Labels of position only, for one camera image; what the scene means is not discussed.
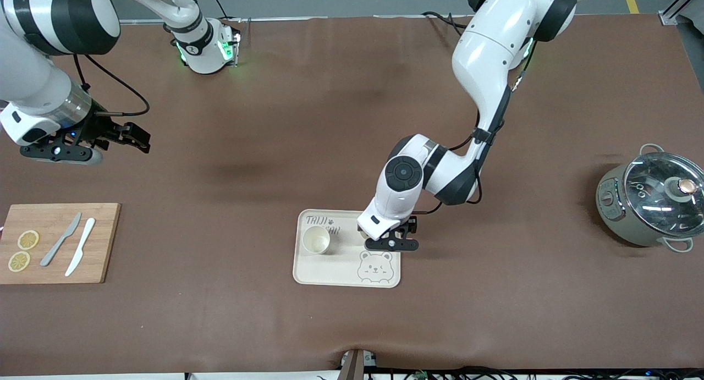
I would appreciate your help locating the white plastic cup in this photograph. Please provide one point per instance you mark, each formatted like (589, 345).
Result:
(316, 241)
(365, 236)

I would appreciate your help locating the brown table mat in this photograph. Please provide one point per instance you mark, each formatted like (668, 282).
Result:
(275, 121)

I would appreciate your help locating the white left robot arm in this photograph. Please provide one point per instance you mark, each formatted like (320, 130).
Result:
(484, 55)

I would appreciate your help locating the olive green electric pot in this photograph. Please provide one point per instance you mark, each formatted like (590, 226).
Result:
(616, 220)

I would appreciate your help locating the aluminium frame profile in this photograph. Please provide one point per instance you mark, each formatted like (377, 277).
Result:
(667, 18)

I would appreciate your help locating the bamboo cutting board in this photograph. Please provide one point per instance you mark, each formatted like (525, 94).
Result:
(104, 248)

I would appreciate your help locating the cream bear print tray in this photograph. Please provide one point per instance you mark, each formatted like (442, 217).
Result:
(341, 270)

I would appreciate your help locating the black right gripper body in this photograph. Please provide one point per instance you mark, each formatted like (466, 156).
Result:
(100, 128)

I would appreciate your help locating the grey plastic knife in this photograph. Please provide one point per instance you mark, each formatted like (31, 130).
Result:
(61, 240)

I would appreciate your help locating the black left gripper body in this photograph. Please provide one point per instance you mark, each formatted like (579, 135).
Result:
(410, 224)

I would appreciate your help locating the small green circuit board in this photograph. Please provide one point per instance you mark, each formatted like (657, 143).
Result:
(421, 375)

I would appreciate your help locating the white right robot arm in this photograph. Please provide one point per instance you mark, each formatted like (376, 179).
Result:
(27, 77)

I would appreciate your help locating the glass pot lid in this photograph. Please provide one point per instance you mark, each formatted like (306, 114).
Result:
(660, 204)

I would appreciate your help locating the table edge clamp bracket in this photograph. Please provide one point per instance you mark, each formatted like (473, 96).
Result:
(352, 369)

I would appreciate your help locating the yellow lemon slice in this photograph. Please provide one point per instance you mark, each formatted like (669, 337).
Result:
(19, 261)
(28, 240)

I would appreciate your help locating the white plastic knife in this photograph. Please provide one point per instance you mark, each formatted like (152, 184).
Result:
(80, 245)

